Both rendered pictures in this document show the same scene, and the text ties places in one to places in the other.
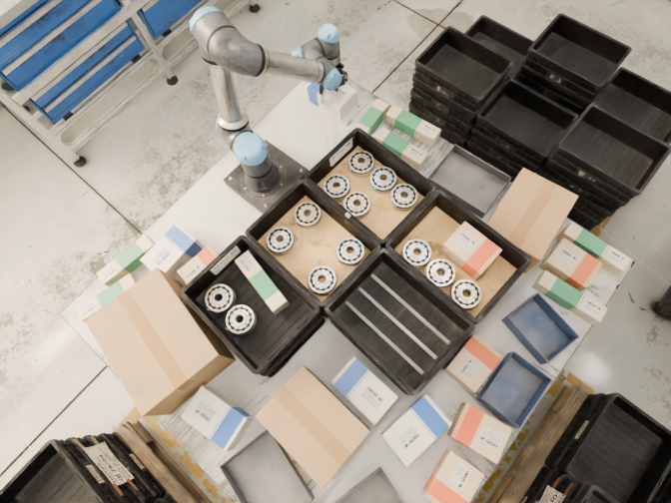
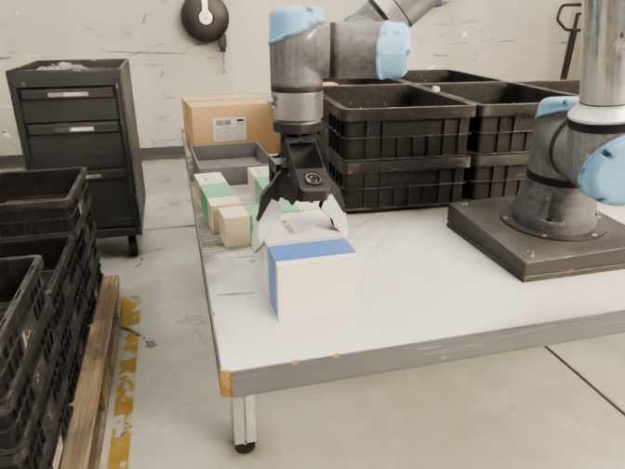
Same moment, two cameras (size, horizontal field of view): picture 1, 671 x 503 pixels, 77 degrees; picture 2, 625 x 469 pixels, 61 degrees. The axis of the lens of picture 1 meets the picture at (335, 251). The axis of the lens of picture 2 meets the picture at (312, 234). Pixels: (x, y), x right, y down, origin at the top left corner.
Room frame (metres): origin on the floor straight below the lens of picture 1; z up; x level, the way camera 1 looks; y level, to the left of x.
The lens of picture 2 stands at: (1.99, 0.20, 1.10)
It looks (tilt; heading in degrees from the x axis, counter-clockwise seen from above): 22 degrees down; 204
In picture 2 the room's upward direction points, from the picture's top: straight up
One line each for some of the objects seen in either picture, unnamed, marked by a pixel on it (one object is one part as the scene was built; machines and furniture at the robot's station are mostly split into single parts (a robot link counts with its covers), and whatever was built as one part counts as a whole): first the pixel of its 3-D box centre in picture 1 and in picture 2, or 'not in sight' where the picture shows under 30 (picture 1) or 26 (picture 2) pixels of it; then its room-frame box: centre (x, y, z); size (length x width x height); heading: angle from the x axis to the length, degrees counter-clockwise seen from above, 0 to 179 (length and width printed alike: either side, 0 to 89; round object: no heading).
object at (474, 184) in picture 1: (467, 180); (231, 162); (0.76, -0.59, 0.73); 0.27 x 0.20 x 0.05; 41
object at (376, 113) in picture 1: (367, 124); (282, 220); (1.12, -0.25, 0.73); 0.24 x 0.06 x 0.06; 133
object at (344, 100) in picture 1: (332, 95); (301, 260); (1.30, -0.12, 0.74); 0.20 x 0.12 x 0.09; 40
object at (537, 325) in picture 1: (539, 327); not in sight; (0.12, -0.66, 0.74); 0.20 x 0.15 x 0.07; 25
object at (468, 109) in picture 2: (369, 184); (382, 100); (0.73, -0.17, 0.92); 0.40 x 0.30 x 0.02; 35
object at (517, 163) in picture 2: not in sight; (488, 157); (0.56, 0.07, 0.76); 0.40 x 0.30 x 0.12; 35
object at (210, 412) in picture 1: (218, 417); not in sight; (0.04, 0.52, 0.74); 0.20 x 0.12 x 0.09; 47
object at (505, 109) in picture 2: (312, 240); (497, 96); (0.56, 0.07, 0.92); 0.40 x 0.30 x 0.02; 35
